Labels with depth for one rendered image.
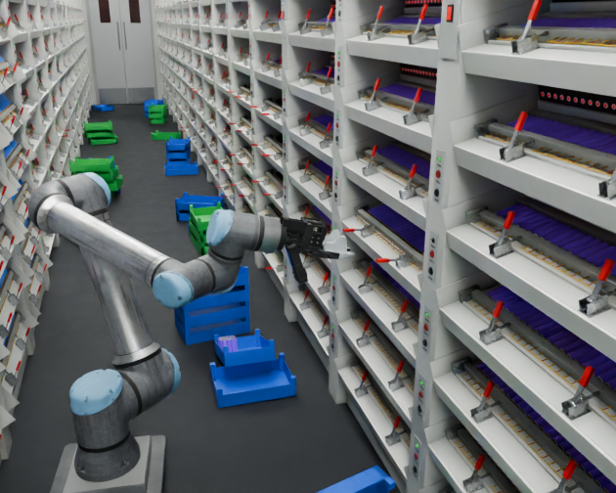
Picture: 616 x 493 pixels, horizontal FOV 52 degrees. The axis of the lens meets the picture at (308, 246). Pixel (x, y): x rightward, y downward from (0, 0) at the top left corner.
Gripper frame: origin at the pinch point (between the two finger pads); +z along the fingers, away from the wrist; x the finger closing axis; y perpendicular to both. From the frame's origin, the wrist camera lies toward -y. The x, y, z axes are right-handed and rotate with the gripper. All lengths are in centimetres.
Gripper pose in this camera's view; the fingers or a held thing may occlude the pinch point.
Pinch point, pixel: (347, 253)
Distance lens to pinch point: 164.9
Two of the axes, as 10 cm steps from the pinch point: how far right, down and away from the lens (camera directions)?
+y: 2.3, -9.3, -2.7
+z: 9.3, 1.3, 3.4
